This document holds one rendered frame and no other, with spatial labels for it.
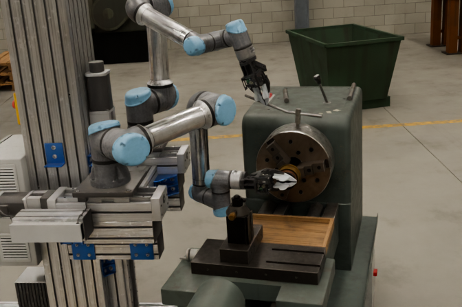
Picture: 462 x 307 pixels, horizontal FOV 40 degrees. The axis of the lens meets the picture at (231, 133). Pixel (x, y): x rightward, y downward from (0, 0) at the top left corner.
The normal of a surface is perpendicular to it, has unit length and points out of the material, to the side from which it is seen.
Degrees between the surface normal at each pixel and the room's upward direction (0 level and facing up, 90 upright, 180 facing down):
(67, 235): 90
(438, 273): 0
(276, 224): 0
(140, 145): 91
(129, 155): 91
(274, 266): 0
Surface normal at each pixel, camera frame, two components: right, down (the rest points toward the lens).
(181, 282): -0.06, -0.95
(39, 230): -0.11, 0.30
